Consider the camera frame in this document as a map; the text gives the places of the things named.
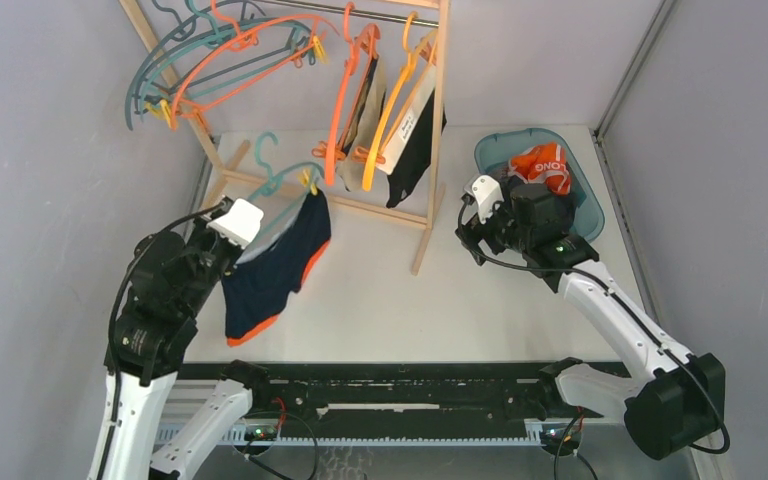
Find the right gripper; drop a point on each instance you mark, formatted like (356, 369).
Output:
(472, 233)

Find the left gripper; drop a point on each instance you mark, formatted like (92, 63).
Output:
(202, 229)

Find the navy orange-trimmed underwear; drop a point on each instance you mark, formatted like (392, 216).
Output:
(258, 289)

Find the teal hanger with clips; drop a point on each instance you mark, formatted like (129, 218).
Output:
(309, 172)

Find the orange hanger with clips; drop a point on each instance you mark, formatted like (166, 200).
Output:
(362, 48)

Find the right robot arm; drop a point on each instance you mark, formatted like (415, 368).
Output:
(670, 398)

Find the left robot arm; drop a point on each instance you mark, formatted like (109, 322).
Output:
(153, 320)

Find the orange underwear in basket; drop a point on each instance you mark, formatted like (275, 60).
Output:
(543, 164)

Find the black white-banded underwear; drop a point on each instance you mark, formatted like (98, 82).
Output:
(408, 147)

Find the beige underwear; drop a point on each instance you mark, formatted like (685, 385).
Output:
(363, 123)

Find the yellow hanger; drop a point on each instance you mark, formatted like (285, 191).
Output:
(405, 74)

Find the dark teal empty hanger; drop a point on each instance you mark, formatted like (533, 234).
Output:
(159, 73)

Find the teal plastic basket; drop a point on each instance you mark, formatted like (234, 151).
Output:
(497, 149)

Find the wooden clothes rack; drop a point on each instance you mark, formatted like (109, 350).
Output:
(434, 52)

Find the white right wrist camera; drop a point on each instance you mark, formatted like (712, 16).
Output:
(486, 193)

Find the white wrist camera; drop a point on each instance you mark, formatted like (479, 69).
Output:
(486, 193)
(240, 224)

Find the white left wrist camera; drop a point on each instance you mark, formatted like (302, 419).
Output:
(240, 224)

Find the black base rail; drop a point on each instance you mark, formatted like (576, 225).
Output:
(400, 403)

